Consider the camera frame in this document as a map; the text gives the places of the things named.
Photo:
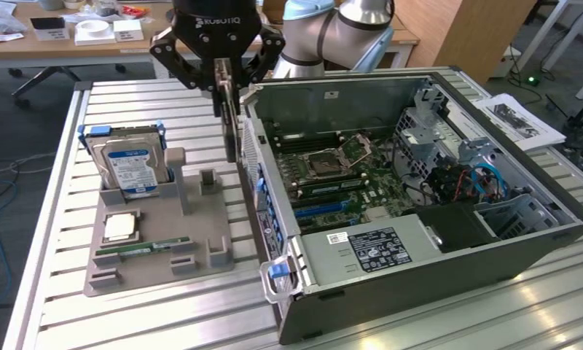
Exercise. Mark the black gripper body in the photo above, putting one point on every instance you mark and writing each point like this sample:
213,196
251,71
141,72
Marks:
215,33

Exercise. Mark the black graphics card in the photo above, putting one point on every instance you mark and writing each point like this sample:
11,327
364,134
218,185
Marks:
230,131

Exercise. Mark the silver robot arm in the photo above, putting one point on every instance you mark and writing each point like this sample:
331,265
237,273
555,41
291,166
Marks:
344,36

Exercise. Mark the white loose papers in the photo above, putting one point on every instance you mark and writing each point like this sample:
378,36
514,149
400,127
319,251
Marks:
271,23

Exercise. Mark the brown cardboard box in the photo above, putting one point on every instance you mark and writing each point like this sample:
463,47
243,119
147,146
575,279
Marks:
271,7

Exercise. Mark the red small parts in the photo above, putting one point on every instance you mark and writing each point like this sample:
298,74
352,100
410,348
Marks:
134,11

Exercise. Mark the white flat box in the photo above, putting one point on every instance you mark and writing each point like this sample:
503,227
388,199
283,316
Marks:
94,40

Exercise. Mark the black RAM slot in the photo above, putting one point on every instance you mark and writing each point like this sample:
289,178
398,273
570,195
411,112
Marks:
306,137
310,147

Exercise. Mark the white box black top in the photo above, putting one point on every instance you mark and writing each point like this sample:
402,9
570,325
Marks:
50,29

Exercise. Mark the metal socket cover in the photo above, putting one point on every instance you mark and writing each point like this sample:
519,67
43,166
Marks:
343,145

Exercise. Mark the wooden desk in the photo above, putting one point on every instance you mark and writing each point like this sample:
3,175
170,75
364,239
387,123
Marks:
38,49

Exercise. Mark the black chair base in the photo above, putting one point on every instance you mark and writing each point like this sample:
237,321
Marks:
33,84

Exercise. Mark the hard disk with blue label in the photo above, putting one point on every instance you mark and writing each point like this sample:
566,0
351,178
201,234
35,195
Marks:
130,167

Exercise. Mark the CPU socket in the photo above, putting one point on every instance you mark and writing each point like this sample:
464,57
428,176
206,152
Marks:
326,164

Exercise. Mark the green RAM stick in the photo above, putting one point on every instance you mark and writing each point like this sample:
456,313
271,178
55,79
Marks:
141,248
330,186

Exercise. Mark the metal disk bay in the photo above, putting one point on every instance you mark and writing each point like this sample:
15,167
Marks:
515,218
418,146

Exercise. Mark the clear plastic bag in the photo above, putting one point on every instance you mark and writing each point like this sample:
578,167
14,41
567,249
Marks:
0,16

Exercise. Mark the green motherboard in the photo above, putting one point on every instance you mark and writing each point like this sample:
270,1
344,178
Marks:
368,189

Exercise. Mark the wooden cabinet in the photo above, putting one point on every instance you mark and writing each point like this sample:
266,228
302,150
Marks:
466,36

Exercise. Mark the blue expansion slot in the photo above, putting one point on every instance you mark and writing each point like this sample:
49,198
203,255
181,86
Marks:
321,210

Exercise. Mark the grey parts rack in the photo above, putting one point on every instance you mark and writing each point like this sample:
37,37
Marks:
174,226

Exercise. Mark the silver CPU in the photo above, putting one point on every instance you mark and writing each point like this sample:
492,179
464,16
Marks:
118,226

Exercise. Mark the silver chipset heatsink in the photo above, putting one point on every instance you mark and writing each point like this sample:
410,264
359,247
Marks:
378,215

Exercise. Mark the printed paper stack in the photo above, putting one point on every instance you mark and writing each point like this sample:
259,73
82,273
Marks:
519,120

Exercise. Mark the grey power supply unit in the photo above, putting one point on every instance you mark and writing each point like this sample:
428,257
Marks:
330,262

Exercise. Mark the open black PC case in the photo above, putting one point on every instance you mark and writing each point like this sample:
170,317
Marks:
418,291

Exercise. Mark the white desk frame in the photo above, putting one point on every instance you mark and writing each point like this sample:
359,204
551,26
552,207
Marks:
554,33

